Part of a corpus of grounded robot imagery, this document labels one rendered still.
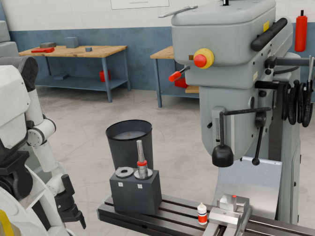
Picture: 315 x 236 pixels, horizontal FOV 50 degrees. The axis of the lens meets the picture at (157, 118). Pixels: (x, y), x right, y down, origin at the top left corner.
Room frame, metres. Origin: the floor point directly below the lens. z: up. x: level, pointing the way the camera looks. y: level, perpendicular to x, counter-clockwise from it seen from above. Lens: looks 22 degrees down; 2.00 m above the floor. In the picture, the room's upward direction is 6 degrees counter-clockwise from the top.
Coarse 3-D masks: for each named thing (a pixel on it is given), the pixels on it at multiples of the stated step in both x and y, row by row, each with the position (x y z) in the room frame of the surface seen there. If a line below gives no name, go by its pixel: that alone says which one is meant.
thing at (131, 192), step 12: (120, 168) 1.49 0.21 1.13; (132, 168) 1.50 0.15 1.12; (120, 180) 1.40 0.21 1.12; (132, 180) 1.39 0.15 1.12; (144, 180) 1.37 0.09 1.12; (156, 180) 1.41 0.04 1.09; (120, 192) 1.40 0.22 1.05; (132, 192) 1.38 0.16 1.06; (144, 192) 1.36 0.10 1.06; (156, 192) 1.39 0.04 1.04; (120, 204) 1.40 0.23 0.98; (132, 204) 1.38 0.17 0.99; (144, 204) 1.36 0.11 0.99; (156, 204) 1.37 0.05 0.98
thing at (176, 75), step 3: (189, 66) 1.15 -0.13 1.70; (183, 69) 1.12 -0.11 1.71; (186, 69) 1.13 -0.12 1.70; (177, 72) 1.07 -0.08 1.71; (180, 72) 1.09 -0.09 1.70; (183, 72) 1.11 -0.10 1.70; (171, 75) 1.04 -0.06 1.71; (174, 75) 1.05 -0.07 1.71; (177, 75) 1.06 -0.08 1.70; (180, 75) 1.07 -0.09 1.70; (171, 78) 1.04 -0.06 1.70; (174, 78) 1.04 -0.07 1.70; (177, 78) 1.06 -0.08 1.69; (171, 81) 1.04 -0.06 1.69
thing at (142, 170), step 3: (138, 168) 1.41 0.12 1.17; (141, 168) 1.40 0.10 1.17; (144, 168) 1.40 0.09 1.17; (147, 168) 1.41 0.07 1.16; (138, 171) 1.41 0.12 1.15; (141, 171) 1.40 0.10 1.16; (144, 171) 1.40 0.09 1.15; (147, 171) 1.41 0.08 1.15; (141, 174) 1.40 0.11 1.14; (144, 174) 1.40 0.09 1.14
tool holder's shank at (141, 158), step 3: (138, 141) 1.42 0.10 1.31; (141, 141) 1.41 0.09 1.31; (138, 144) 1.41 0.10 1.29; (141, 144) 1.41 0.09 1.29; (138, 147) 1.41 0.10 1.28; (141, 147) 1.41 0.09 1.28; (138, 150) 1.41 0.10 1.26; (141, 150) 1.41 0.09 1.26; (138, 153) 1.41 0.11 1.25; (141, 153) 1.41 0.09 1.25; (138, 156) 1.42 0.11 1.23; (141, 156) 1.41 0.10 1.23; (138, 159) 1.42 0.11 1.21; (141, 159) 1.41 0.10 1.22; (144, 159) 1.42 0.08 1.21; (141, 162) 1.41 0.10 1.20
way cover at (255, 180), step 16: (224, 176) 1.55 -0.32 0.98; (240, 176) 1.51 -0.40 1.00; (256, 176) 1.47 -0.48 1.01; (272, 176) 1.44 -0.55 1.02; (224, 192) 1.49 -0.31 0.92; (240, 192) 1.46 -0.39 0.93; (256, 192) 1.43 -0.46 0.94; (272, 192) 1.40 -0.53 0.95; (256, 208) 1.37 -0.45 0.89; (272, 208) 1.35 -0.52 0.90
